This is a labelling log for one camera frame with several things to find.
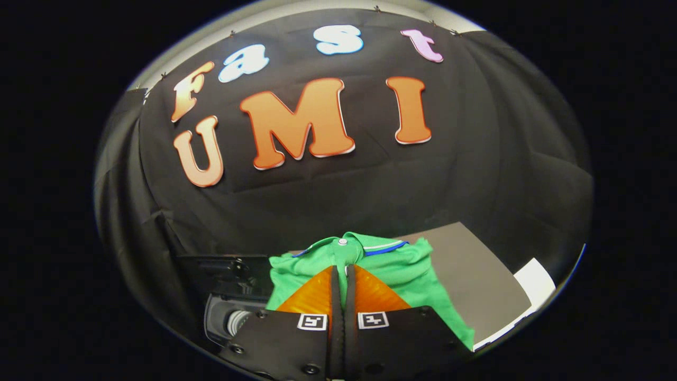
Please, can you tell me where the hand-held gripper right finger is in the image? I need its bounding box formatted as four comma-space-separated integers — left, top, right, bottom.
344, 264, 474, 381

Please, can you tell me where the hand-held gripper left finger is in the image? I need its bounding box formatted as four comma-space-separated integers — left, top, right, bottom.
219, 265, 340, 381

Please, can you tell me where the black washing machine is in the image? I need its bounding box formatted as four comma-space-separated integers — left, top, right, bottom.
177, 254, 273, 348

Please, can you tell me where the green polo shirt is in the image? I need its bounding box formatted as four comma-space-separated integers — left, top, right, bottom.
266, 232, 475, 351

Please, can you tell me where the white object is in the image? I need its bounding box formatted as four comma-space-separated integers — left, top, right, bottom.
512, 257, 557, 311

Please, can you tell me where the row of black cloth clips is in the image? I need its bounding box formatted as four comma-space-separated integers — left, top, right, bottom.
159, 5, 461, 80

